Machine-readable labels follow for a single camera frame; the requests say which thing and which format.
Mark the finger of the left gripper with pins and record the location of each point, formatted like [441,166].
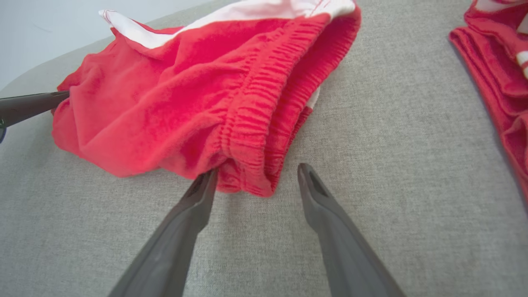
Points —
[24,107]

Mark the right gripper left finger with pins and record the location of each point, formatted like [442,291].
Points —
[173,247]

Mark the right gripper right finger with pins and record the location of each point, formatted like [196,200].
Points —
[342,251]

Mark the red shorts with white band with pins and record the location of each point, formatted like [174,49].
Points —
[185,103]

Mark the red jersey with lettering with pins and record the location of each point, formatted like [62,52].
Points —
[499,74]

